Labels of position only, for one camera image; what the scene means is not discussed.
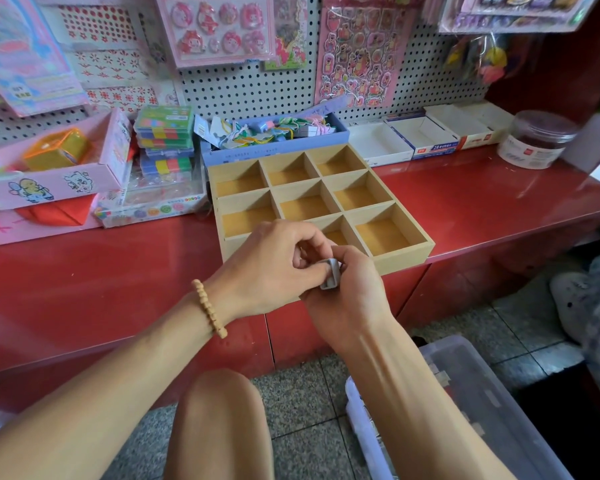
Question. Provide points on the pink tray of trinkets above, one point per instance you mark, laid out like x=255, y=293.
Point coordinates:
x=50, y=175

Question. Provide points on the person's right forearm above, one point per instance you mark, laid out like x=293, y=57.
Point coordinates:
x=420, y=415

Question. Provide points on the person's left leg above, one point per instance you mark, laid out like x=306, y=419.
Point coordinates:
x=220, y=425

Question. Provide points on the stack of colourful packs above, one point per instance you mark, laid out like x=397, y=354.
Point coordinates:
x=165, y=140

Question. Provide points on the red patterned sticker sheet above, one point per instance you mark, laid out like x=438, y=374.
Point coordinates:
x=110, y=70

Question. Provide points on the red display counter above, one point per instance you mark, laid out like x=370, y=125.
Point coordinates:
x=100, y=275

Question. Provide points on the person's left forearm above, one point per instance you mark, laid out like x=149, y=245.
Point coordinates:
x=90, y=405

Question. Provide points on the clear plastic storage bin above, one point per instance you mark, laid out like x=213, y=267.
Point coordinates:
x=500, y=435

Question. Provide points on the white tray box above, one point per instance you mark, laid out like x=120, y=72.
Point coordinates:
x=378, y=145
x=470, y=123
x=425, y=137

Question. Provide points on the white pegboard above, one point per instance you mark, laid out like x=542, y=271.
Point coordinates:
x=240, y=90

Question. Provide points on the pastel cartoon sticker pack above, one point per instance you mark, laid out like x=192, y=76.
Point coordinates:
x=25, y=55

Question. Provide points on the sharpeners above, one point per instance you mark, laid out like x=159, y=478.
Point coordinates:
x=330, y=274

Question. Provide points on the person's right hand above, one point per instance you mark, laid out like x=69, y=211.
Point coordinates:
x=358, y=300

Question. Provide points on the wooden compartment tray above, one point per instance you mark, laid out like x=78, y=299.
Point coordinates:
x=325, y=185

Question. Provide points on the person's left hand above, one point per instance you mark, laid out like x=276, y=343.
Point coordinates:
x=270, y=267

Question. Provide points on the pink sticker pack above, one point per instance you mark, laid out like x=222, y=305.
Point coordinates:
x=215, y=30
x=360, y=55

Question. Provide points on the round clear plastic jar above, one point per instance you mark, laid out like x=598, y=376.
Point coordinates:
x=535, y=140

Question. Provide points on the blue box of trinkets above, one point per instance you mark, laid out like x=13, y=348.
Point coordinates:
x=270, y=135

